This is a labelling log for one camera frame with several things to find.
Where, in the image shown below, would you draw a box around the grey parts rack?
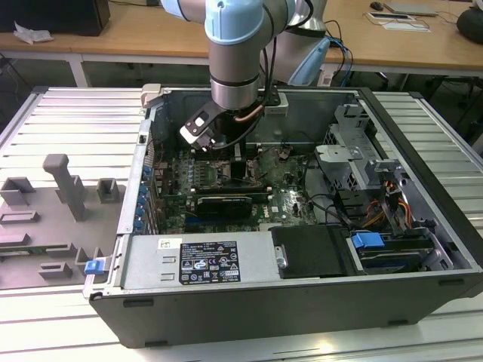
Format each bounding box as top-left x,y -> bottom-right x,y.
0,153 -> 128,291

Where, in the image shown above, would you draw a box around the plain white paper sheet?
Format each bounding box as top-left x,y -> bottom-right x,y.
380,20 -> 431,33

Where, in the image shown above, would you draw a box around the black round bag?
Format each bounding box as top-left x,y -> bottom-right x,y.
456,6 -> 483,38

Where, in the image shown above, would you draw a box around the blue card retainer clips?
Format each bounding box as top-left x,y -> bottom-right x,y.
134,160 -> 152,233

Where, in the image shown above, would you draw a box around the wooden desk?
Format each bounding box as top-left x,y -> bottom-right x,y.
0,0 -> 483,90

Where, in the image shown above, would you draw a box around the blue hanging cable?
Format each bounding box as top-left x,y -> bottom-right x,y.
326,33 -> 355,88

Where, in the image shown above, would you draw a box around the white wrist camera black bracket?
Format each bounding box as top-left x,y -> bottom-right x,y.
179,108 -> 218,152

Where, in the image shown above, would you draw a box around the metal socket cover frame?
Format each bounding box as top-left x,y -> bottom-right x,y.
249,149 -> 286,180

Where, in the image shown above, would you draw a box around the pale grey case latch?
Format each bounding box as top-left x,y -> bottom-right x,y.
140,84 -> 164,110

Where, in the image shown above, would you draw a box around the black CPU socket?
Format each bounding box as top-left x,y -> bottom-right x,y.
195,158 -> 265,189

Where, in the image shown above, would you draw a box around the grey metal drive cage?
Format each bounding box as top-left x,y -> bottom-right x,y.
315,103 -> 407,193

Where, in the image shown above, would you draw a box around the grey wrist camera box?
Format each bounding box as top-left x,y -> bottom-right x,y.
263,92 -> 290,116

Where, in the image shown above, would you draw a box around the black graphics card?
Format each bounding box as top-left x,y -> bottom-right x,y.
195,194 -> 253,220

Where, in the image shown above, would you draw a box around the black RAM slot row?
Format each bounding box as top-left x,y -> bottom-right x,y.
191,183 -> 273,196
192,143 -> 264,160

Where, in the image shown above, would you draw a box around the green motherboard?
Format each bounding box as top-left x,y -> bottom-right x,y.
154,145 -> 318,233

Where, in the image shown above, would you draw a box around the black internal cable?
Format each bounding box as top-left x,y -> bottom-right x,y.
301,152 -> 354,229

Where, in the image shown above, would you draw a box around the black plastic air shroud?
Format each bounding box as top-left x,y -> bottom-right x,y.
270,224 -> 355,280

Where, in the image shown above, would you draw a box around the green RAM stick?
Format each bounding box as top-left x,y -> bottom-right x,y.
0,245 -> 71,254

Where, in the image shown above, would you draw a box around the crumpled white paper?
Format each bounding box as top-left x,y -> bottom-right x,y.
13,20 -> 53,45

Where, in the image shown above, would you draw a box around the orange yellow wire bundle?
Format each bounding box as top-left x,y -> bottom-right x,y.
364,180 -> 411,231

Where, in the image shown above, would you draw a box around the white paper dark strip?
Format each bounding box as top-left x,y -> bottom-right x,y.
364,11 -> 414,24

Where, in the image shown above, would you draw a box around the grey power supply unit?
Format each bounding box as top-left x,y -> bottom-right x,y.
120,232 -> 282,290

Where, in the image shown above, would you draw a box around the blue disk carrier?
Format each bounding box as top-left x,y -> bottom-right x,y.
350,232 -> 384,250

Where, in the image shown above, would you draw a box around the flat grey tablet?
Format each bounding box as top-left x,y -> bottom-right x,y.
383,0 -> 438,17

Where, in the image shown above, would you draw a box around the black open PC case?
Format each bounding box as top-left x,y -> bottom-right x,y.
82,83 -> 483,350

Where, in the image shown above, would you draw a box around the metal disk bay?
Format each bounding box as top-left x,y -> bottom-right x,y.
346,225 -> 454,275

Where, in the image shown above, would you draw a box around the black box on desk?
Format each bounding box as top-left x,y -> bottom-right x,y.
0,0 -> 111,38

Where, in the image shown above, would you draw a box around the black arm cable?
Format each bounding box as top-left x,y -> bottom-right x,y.
259,34 -> 280,107

